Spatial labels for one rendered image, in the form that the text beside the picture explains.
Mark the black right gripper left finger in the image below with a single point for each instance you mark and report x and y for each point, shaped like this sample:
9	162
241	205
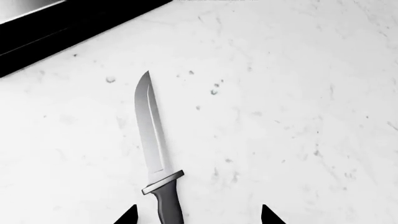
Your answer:
130	217

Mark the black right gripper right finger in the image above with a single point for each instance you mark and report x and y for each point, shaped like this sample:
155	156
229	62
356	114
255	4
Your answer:
270	217

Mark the black cooktop edge strip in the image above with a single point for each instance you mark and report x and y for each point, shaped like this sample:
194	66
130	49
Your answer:
62	30

